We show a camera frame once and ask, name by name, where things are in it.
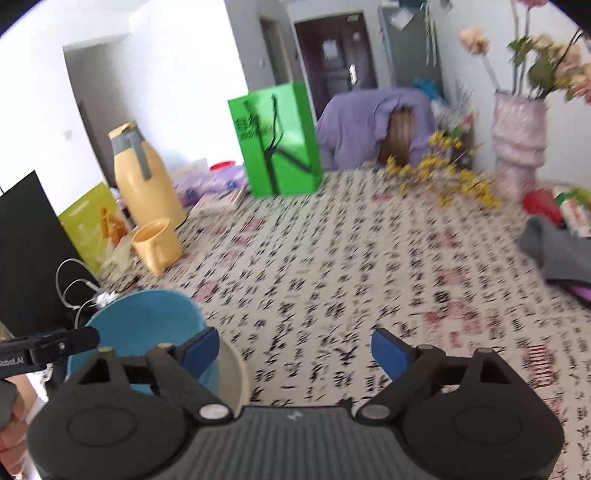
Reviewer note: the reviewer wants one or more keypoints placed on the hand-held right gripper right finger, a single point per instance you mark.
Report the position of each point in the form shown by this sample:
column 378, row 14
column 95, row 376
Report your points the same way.
column 390, row 354

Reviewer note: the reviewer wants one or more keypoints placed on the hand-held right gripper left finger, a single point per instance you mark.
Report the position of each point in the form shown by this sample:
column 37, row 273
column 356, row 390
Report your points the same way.
column 201, row 349

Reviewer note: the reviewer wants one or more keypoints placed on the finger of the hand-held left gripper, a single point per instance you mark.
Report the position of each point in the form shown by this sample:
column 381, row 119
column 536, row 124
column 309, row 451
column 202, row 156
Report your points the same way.
column 69, row 344

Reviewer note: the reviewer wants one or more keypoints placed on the cream plate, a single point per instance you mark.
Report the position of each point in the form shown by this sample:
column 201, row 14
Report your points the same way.
column 234, row 374

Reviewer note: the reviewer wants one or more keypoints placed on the blue bowl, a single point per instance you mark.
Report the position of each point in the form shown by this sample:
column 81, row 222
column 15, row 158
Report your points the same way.
column 143, row 318

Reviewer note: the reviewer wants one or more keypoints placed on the person's left hand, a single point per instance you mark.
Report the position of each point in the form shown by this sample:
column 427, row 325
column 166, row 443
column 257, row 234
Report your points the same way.
column 18, row 438

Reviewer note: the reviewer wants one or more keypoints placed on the black paper bag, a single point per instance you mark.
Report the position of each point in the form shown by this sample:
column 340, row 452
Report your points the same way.
column 32, row 258

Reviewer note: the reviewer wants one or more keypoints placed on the clear crumpled wrapper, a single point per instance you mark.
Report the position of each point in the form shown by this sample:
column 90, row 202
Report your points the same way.
column 117, row 258

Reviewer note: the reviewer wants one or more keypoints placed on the yellow mug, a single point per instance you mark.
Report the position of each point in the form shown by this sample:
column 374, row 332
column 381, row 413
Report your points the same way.
column 157, row 252

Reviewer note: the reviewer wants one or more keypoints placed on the yellow-green snack box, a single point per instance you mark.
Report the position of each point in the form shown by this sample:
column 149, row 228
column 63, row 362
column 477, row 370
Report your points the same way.
column 87, row 221

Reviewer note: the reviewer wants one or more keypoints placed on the purple tissue packet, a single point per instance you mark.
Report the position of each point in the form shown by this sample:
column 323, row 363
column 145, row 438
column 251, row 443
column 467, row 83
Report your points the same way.
column 207, row 184

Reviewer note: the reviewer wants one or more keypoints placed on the yellow thermos jug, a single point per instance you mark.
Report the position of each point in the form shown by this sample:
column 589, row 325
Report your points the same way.
column 143, row 184

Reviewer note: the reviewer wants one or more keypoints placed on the white plastic container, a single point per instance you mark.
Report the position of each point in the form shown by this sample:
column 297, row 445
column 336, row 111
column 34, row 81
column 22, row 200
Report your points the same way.
column 191, row 168

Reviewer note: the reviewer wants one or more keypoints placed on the grey purple pouch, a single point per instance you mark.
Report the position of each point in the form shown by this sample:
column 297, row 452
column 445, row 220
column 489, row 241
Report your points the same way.
column 549, row 254

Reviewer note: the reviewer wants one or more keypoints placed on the yellow flower branch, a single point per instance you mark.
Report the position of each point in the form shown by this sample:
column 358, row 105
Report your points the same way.
column 434, row 162

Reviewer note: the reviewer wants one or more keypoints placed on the red green snack packets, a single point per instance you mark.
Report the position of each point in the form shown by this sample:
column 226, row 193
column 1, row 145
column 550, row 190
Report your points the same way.
column 540, row 203

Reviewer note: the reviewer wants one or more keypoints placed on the wooden chair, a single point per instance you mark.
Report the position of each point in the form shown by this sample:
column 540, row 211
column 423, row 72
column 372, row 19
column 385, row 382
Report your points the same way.
column 397, row 138

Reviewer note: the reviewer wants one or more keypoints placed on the green shopping bag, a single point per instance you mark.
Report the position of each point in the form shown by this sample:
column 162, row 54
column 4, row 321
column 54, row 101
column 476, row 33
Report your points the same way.
column 295, row 138

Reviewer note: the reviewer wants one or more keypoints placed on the purple jacket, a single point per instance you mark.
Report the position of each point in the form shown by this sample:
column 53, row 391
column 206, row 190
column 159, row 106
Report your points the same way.
column 351, row 124

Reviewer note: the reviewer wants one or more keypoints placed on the pink textured vase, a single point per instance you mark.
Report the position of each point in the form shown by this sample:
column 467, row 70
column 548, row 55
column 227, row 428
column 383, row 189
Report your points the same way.
column 517, row 138

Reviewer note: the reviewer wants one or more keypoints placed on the blue plastic bag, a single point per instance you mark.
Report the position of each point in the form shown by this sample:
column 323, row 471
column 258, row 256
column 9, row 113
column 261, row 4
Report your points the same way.
column 427, row 87

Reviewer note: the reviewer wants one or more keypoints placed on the dark brown entrance door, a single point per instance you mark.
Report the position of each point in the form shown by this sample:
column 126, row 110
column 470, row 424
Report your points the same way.
column 323, row 85

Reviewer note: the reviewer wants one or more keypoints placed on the grey refrigerator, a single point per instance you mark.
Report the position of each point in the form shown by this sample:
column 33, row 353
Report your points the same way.
column 406, row 46

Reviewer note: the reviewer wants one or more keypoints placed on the white folded umbrella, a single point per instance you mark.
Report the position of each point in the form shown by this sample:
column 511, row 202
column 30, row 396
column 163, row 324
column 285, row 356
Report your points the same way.
column 430, row 32

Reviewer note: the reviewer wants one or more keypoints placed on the dried pink roses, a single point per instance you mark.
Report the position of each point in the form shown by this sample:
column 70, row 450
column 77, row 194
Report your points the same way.
column 473, row 39

